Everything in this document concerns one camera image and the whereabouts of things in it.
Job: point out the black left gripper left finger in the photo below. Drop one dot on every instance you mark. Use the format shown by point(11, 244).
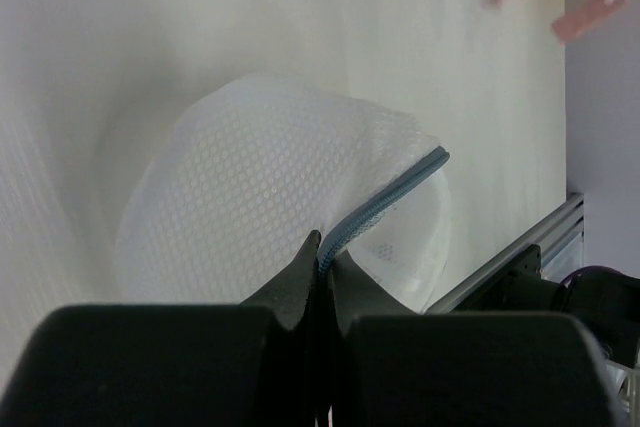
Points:
point(244, 364)

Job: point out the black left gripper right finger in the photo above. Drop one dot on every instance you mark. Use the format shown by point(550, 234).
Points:
point(393, 367)

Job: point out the white mesh laundry bag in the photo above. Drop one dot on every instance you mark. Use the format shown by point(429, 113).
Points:
point(250, 170)

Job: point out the aluminium rail frame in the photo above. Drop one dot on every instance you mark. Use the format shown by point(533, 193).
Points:
point(529, 254)

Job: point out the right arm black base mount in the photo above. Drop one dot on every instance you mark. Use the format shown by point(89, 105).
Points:
point(604, 300)

